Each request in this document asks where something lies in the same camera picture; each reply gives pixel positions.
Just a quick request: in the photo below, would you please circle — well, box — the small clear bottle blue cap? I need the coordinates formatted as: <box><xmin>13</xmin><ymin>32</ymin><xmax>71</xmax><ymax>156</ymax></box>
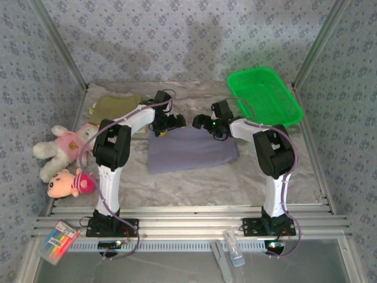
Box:
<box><xmin>223</xmin><ymin>230</ymin><xmax>247</xmax><ymax>268</ymax></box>

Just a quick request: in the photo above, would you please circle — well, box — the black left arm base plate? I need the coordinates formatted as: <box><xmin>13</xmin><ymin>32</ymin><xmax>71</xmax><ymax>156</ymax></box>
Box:
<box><xmin>85</xmin><ymin>218</ymin><xmax>140</xmax><ymax>237</ymax></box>

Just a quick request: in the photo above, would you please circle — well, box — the aluminium corner post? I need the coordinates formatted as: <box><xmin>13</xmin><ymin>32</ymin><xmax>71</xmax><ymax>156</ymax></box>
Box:
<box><xmin>291</xmin><ymin>0</ymin><xmax>351</xmax><ymax>89</ymax></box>
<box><xmin>29</xmin><ymin>0</ymin><xmax>89</xmax><ymax>92</ymax></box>

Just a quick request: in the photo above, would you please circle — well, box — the white plush bunny pink hoodie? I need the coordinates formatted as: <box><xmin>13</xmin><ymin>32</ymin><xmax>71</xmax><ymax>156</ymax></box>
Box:
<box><xmin>32</xmin><ymin>124</ymin><xmax>101</xmax><ymax>183</ymax></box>

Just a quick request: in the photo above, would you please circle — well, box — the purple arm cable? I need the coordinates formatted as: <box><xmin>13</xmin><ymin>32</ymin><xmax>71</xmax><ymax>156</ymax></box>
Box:
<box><xmin>78</xmin><ymin>88</ymin><xmax>177</xmax><ymax>262</ymax></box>
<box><xmin>226</xmin><ymin>97</ymin><xmax>303</xmax><ymax>259</ymax></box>

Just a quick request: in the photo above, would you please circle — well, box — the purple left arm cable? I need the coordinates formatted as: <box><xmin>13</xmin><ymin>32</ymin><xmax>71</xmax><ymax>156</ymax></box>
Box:
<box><xmin>78</xmin><ymin>88</ymin><xmax>177</xmax><ymax>262</ymax></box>

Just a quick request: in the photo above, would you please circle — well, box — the grey slotted cable duct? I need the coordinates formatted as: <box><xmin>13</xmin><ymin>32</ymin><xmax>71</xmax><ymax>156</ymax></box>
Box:
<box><xmin>69</xmin><ymin>238</ymin><xmax>283</xmax><ymax>253</ymax></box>

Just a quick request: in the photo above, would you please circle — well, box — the pack of coloured markers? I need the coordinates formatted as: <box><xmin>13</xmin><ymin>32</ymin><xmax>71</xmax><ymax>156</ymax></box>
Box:
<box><xmin>37</xmin><ymin>220</ymin><xmax>82</xmax><ymax>266</ymax></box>

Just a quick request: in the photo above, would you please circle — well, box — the grey plastic clip tool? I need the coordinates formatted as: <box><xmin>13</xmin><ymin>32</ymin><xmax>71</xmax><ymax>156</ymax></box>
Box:
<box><xmin>210</xmin><ymin>240</ymin><xmax>234</xmax><ymax>283</ymax></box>

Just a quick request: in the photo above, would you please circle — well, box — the green plastic basket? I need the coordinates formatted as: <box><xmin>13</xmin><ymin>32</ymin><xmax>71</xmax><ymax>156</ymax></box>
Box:
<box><xmin>226</xmin><ymin>67</ymin><xmax>304</xmax><ymax>130</ymax></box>

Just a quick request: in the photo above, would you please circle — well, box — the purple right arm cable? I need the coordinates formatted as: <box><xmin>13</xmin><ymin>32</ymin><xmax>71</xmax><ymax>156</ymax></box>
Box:
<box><xmin>226</xmin><ymin>97</ymin><xmax>303</xmax><ymax>259</ymax></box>

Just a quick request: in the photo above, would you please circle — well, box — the plush doll pink striped hat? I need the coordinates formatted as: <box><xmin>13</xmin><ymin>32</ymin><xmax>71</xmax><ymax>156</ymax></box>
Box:
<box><xmin>46</xmin><ymin>168</ymin><xmax>98</xmax><ymax>199</ymax></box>

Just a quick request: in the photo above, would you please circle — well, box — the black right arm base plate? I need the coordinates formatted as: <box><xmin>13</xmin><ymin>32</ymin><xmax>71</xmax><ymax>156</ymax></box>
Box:
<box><xmin>242</xmin><ymin>217</ymin><xmax>297</xmax><ymax>236</ymax></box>

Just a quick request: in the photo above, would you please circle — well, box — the grey skirt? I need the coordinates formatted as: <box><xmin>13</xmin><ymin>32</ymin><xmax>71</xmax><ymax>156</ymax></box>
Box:
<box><xmin>147</xmin><ymin>126</ymin><xmax>240</xmax><ymax>175</ymax></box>

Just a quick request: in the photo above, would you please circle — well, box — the olive brown skirt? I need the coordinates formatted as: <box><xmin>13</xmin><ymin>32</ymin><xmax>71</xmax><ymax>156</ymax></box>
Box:
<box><xmin>88</xmin><ymin>94</ymin><xmax>145</xmax><ymax>127</ymax></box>

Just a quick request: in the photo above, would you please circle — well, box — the aluminium side rail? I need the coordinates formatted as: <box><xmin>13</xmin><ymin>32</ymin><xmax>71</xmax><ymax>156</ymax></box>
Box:
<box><xmin>290</xmin><ymin>84</ymin><xmax>336</xmax><ymax>213</ymax></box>
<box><xmin>69</xmin><ymin>87</ymin><xmax>89</xmax><ymax>130</ymax></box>

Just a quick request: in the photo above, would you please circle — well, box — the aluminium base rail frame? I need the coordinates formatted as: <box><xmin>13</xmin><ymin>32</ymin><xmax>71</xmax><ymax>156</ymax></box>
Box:
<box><xmin>32</xmin><ymin>203</ymin><xmax>353</xmax><ymax>239</ymax></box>

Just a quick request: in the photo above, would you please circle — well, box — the small circuit board green LED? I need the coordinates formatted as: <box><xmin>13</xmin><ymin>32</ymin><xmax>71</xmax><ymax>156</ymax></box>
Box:
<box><xmin>264</xmin><ymin>240</ymin><xmax>287</xmax><ymax>251</ymax></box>
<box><xmin>98</xmin><ymin>240</ymin><xmax>124</xmax><ymax>249</ymax></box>

